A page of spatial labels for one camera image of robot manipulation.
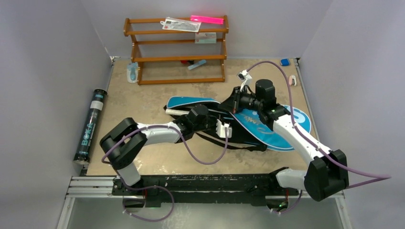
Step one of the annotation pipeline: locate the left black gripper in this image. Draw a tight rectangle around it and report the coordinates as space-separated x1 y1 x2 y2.
193 113 224 134

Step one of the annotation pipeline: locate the blue racket bag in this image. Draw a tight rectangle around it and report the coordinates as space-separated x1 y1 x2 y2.
164 96 294 152

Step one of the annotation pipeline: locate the black shuttlecock tube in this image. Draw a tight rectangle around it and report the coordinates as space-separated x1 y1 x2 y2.
73 89 107 165

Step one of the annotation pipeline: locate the blue badminton racket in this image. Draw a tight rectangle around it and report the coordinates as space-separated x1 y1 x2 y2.
165 108 189 116

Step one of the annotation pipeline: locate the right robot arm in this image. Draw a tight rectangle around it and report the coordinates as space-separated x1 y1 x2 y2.
218 79 349 201

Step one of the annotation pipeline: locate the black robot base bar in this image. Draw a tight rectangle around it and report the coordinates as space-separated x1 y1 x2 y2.
112 173 299 208

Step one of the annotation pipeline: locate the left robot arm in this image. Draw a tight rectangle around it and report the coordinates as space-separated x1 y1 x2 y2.
99 105 232 195

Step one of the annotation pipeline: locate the red and black small object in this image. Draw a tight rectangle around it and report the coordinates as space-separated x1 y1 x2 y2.
180 60 195 65

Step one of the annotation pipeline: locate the wooden three-tier shelf rack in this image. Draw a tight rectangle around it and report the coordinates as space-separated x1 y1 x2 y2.
123 15 229 85

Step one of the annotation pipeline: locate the pink and white clip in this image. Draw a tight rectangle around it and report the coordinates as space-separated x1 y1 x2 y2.
288 75 297 86

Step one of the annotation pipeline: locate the small white box on shelf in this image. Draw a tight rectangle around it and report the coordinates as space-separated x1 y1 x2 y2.
194 32 217 44

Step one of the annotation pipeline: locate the blue and grey eraser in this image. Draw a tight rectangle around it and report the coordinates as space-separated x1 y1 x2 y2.
280 59 290 66

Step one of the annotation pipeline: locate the pink fluorescent ruler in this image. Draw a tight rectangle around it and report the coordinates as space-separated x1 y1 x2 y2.
190 15 224 25

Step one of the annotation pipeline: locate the light blue packaged tool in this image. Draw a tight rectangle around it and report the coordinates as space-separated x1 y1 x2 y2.
127 62 139 83

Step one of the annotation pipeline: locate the clear packaged item on shelf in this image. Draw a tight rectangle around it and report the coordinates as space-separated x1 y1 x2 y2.
160 17 201 33

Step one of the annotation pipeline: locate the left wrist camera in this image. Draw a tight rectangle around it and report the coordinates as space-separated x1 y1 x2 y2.
216 119 232 138

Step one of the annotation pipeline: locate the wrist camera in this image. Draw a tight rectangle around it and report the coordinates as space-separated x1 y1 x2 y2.
237 70 252 92
216 119 232 138

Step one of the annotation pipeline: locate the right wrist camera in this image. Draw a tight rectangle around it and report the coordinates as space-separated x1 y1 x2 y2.
237 70 252 92

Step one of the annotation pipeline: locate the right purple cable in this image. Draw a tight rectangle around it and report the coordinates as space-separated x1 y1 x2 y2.
246 61 392 216

